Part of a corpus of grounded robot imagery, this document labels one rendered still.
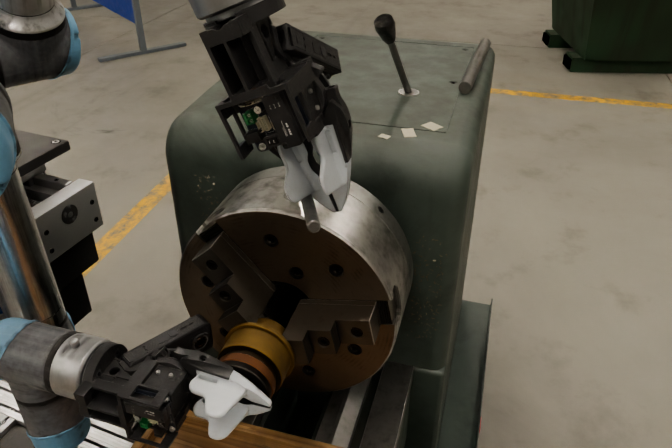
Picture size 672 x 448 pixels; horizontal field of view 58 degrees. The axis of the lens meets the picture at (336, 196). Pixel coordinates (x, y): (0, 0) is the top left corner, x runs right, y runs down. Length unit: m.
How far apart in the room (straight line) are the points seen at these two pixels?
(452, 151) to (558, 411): 1.50
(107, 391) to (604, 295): 2.30
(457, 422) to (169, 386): 0.84
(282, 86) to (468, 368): 1.15
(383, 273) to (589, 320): 1.92
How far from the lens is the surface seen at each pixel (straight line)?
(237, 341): 0.74
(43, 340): 0.81
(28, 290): 0.91
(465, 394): 1.48
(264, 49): 0.51
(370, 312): 0.76
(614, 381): 2.41
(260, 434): 0.92
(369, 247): 0.76
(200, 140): 0.95
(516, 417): 2.19
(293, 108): 0.49
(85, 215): 1.14
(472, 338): 1.61
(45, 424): 0.89
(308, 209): 0.55
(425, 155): 0.86
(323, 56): 0.59
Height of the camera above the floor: 1.63
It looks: 30 degrees down
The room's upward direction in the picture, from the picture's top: straight up
